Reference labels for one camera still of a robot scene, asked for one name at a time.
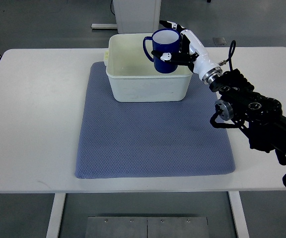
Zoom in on right white table leg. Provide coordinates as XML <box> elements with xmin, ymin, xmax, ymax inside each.
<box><xmin>228</xmin><ymin>191</ymin><xmax>250</xmax><ymax>238</ymax></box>

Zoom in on white plastic box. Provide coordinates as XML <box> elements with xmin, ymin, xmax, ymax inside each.
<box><xmin>104</xmin><ymin>33</ymin><xmax>192</xmax><ymax>102</ymax></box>

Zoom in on white table leg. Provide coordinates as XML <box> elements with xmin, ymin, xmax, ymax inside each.
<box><xmin>46</xmin><ymin>193</ymin><xmax>66</xmax><ymax>238</ymax></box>
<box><xmin>228</xmin><ymin>191</ymin><xmax>250</xmax><ymax>238</ymax></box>

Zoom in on metal floor plate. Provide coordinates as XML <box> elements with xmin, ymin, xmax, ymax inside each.
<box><xmin>85</xmin><ymin>216</ymin><xmax>210</xmax><ymax>238</ymax></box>

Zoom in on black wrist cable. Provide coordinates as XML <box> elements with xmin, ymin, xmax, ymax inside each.
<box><xmin>218</xmin><ymin>40</ymin><xmax>237</xmax><ymax>72</ymax></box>

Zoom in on blue textured mat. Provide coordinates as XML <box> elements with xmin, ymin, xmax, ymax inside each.
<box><xmin>75</xmin><ymin>62</ymin><xmax>235</xmax><ymax>179</ymax></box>

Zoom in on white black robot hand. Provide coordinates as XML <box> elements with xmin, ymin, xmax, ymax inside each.
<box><xmin>151</xmin><ymin>20</ymin><xmax>222</xmax><ymax>85</ymax></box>

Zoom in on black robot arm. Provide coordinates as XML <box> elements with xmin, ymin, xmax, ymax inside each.
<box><xmin>209</xmin><ymin>69</ymin><xmax>286</xmax><ymax>166</ymax></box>

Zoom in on blue mug white inside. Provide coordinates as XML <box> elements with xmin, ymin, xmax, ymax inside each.
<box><xmin>143</xmin><ymin>28</ymin><xmax>180</xmax><ymax>74</ymax></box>

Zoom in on white pedestal column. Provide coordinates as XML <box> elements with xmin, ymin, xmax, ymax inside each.
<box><xmin>91</xmin><ymin>0</ymin><xmax>162</xmax><ymax>34</ymax></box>

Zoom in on grey floor socket plate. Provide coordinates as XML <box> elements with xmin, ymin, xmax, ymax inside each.
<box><xmin>213</xmin><ymin>37</ymin><xmax>227</xmax><ymax>46</ymax></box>

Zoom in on left white table leg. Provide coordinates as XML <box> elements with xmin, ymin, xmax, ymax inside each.
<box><xmin>46</xmin><ymin>193</ymin><xmax>66</xmax><ymax>238</ymax></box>

